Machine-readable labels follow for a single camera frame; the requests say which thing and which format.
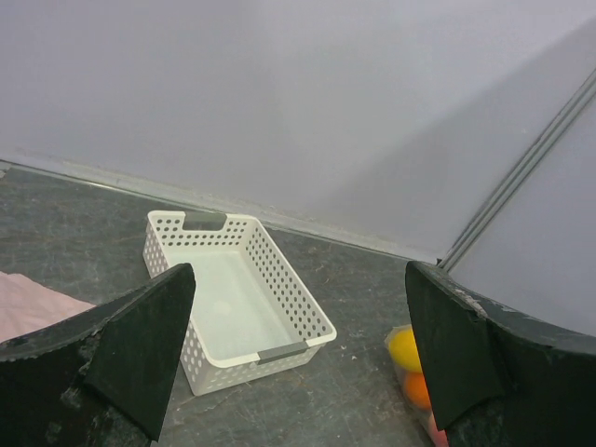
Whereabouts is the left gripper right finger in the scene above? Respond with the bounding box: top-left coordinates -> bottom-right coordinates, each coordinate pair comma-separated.
405,261 -> 595,446

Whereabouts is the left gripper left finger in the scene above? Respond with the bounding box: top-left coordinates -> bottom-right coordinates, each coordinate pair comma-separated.
1,264 -> 196,446

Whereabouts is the orange toy fruit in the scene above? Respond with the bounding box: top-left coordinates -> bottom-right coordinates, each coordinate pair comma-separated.
403,372 -> 431,410

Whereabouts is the pink red toy fruit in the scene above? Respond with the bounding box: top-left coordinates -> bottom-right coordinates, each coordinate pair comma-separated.
427,413 -> 449,447

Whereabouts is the yellow toy lemon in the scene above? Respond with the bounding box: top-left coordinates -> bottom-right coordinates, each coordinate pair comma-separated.
387,327 -> 422,373

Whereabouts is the clear orange zip top bag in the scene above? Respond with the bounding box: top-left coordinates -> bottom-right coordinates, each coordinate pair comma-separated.
384,325 -> 449,446

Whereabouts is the white perforated plastic basket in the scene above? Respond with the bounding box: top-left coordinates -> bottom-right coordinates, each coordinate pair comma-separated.
142,210 -> 337,396

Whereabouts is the pink folded cloth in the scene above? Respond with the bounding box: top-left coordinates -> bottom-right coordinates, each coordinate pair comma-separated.
0,272 -> 94,342

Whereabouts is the aluminium frame rail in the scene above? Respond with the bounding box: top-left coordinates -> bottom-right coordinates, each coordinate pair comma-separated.
1,73 -> 595,270

